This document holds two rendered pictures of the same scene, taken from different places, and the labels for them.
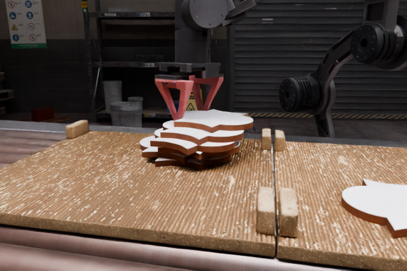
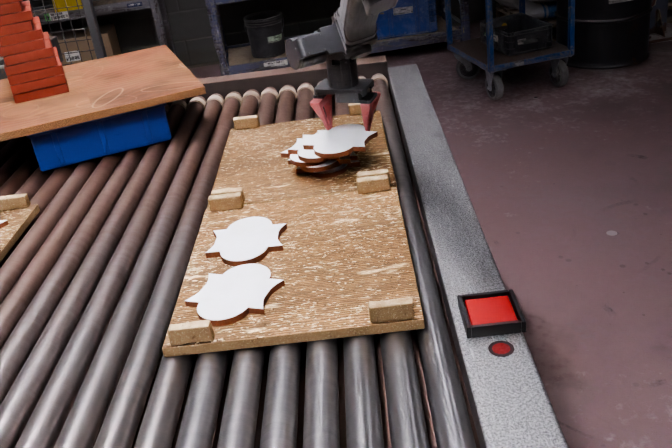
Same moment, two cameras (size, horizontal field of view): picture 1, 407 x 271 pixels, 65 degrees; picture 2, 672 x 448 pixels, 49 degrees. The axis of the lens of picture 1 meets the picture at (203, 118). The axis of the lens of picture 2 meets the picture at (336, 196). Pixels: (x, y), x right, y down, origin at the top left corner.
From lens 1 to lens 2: 1.41 m
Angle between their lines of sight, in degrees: 77
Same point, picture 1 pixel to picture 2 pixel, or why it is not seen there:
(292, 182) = (284, 205)
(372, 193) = (258, 225)
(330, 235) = (216, 220)
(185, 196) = (252, 178)
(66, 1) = not seen: outside the picture
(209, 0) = (291, 49)
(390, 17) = not seen: outside the picture
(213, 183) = (274, 181)
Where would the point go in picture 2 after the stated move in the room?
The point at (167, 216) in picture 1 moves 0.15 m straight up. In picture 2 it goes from (227, 180) to (212, 108)
